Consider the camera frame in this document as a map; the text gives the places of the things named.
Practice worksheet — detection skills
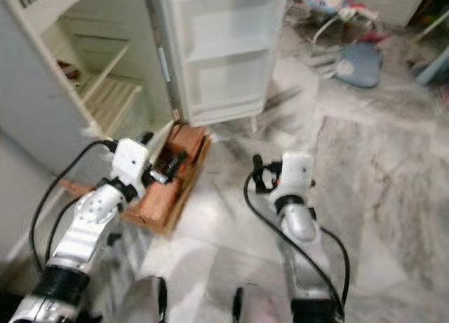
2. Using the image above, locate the white edged fridge shelf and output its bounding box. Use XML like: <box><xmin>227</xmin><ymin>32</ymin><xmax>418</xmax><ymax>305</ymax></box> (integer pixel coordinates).
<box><xmin>56</xmin><ymin>35</ymin><xmax>131</xmax><ymax>98</ymax></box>

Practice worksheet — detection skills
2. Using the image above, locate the white fridge door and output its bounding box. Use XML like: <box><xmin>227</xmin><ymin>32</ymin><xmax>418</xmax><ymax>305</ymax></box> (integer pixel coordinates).
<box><xmin>151</xmin><ymin>0</ymin><xmax>290</xmax><ymax>127</ymax></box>

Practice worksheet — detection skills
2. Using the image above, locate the grey white fridge body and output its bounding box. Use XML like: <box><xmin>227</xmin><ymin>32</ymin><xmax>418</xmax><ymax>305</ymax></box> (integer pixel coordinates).
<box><xmin>0</xmin><ymin>0</ymin><xmax>177</xmax><ymax>147</ymax></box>

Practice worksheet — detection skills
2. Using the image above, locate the red brick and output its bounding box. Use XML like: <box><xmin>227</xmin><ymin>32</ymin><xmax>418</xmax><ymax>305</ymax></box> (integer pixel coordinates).
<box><xmin>163</xmin><ymin>121</ymin><xmax>213</xmax><ymax>197</ymax></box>

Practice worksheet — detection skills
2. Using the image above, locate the robot left leg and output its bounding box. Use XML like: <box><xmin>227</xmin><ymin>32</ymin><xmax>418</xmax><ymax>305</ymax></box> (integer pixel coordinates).
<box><xmin>116</xmin><ymin>275</ymin><xmax>169</xmax><ymax>323</ymax></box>

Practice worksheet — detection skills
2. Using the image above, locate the robot leg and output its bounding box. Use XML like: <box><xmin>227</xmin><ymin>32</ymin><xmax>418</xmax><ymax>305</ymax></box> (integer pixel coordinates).
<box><xmin>232</xmin><ymin>284</ymin><xmax>295</xmax><ymax>323</ymax></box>
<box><xmin>116</xmin><ymin>275</ymin><xmax>169</xmax><ymax>323</ymax></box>

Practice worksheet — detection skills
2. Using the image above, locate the robot right leg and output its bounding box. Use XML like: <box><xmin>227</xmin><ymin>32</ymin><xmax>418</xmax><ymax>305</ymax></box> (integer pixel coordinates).
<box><xmin>232</xmin><ymin>284</ymin><xmax>295</xmax><ymax>323</ymax></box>

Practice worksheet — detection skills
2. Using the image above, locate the blue grey floor scale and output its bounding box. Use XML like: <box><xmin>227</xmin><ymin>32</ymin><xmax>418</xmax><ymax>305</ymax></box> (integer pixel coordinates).
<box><xmin>335</xmin><ymin>41</ymin><xmax>384</xmax><ymax>90</ymax></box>

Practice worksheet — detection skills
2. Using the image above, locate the blue grey plastic item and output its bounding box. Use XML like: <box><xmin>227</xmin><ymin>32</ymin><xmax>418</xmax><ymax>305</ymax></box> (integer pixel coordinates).
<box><xmin>415</xmin><ymin>49</ymin><xmax>449</xmax><ymax>85</ymax></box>

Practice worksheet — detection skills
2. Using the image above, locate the white low cabinet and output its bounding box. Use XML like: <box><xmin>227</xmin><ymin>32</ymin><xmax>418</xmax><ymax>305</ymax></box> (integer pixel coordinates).
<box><xmin>345</xmin><ymin>0</ymin><xmax>429</xmax><ymax>27</ymax></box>

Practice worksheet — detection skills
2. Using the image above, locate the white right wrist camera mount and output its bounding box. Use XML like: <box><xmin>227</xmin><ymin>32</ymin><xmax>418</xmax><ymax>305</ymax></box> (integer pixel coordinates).
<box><xmin>277</xmin><ymin>152</ymin><xmax>316</xmax><ymax>199</ymax></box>

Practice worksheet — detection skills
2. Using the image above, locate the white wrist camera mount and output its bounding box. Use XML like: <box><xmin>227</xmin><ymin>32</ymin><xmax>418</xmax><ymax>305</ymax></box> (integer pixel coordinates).
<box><xmin>110</xmin><ymin>137</ymin><xmax>152</xmax><ymax>190</ymax></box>
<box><xmin>277</xmin><ymin>152</ymin><xmax>316</xmax><ymax>199</ymax></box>

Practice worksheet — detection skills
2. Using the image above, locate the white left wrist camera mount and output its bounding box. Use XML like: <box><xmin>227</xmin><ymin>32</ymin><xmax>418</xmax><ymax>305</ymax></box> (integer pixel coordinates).
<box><xmin>110</xmin><ymin>137</ymin><xmax>152</xmax><ymax>190</ymax></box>

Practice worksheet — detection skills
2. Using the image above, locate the white wire fridge shelf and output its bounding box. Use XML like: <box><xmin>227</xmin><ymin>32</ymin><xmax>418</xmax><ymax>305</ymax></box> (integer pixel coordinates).
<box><xmin>81</xmin><ymin>77</ymin><xmax>142</xmax><ymax>136</ymax></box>

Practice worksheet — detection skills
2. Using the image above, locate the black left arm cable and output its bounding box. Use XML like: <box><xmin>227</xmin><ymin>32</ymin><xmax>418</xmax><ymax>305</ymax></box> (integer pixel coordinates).
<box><xmin>29</xmin><ymin>139</ymin><xmax>119</xmax><ymax>275</ymax></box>

